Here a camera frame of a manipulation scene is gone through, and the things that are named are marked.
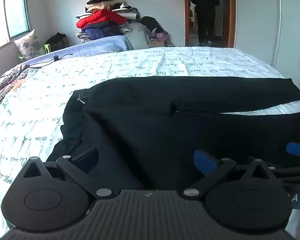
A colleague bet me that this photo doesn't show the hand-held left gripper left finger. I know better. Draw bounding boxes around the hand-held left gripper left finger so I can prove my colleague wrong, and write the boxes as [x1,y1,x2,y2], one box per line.
[21,148,122,201]

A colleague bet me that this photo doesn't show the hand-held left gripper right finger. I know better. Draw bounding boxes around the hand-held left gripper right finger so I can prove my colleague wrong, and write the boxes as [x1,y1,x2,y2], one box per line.
[180,149,278,201]

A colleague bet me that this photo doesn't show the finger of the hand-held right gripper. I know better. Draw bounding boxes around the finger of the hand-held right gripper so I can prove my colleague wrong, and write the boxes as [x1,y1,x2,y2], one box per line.
[266,164,300,186]
[286,142,300,158]

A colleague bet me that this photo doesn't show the black pants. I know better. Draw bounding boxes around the black pants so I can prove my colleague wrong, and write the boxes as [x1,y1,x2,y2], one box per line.
[47,76,300,191]

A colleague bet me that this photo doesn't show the white script-printed quilt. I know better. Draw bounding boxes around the white script-printed quilt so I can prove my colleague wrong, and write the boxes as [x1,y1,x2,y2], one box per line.
[0,46,300,240]

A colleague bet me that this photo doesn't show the dark patterned blanket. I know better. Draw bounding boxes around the dark patterned blanket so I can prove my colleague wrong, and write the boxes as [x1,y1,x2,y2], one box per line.
[0,64,32,113]

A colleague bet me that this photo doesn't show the light blue blanket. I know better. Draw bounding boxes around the light blue blanket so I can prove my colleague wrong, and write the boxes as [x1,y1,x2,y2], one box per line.
[22,35,134,67]

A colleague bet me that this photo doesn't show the green plastic stool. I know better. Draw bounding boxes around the green plastic stool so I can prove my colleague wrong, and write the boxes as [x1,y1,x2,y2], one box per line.
[17,44,52,61]

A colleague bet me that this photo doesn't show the black bag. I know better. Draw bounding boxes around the black bag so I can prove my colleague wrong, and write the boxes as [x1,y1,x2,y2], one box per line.
[45,32,68,52]

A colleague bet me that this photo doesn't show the checked cloth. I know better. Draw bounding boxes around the checked cloth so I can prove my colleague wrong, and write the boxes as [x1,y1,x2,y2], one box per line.
[75,32,93,43]

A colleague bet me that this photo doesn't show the cardboard box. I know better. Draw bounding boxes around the cardboard box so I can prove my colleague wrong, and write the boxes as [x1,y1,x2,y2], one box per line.
[150,38,176,48]

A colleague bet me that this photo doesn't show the floral pillow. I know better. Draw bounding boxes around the floral pillow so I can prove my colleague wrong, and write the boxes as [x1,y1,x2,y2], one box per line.
[14,29,46,60]

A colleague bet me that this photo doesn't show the navy blue jacket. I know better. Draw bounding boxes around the navy blue jacket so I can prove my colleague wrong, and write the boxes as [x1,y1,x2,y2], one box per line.
[84,22,127,40]

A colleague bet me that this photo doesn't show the grey garment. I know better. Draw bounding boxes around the grey garment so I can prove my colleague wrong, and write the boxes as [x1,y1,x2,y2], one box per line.
[122,22,152,50]

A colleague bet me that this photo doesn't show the purple bag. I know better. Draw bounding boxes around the purple bag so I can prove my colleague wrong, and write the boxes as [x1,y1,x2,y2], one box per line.
[154,31,171,42]

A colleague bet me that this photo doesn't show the black backpack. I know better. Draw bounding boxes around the black backpack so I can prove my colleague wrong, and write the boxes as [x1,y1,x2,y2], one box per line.
[141,16,164,34]

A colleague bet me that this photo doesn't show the cream and white folded clothes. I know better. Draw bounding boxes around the cream and white folded clothes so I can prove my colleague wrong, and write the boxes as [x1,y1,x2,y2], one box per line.
[84,0,141,21]

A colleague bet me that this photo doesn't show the window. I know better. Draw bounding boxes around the window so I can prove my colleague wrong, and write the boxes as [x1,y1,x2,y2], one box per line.
[0,0,32,54]

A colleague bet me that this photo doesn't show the black charger with cable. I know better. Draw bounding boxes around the black charger with cable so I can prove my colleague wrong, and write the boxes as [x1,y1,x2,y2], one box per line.
[27,54,73,69]

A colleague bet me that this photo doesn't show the wooden door frame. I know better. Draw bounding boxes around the wooden door frame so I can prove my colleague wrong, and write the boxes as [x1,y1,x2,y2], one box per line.
[183,0,237,48]

